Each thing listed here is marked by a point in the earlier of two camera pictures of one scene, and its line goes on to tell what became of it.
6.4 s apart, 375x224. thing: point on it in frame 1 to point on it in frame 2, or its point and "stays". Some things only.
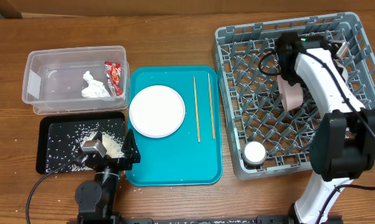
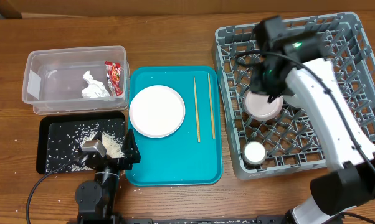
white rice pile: (113, 144) stays
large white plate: (157, 111) stays
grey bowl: (340, 54) to (296, 100)
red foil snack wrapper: (113, 71) stays
